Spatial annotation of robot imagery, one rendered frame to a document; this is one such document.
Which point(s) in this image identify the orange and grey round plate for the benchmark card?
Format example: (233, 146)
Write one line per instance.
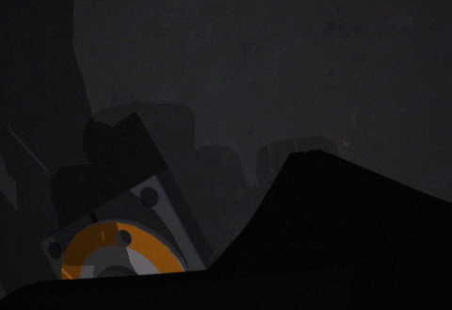
(100, 246)

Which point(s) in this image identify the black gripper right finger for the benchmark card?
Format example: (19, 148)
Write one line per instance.
(397, 240)

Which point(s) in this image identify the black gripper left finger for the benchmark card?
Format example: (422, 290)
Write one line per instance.
(280, 261)

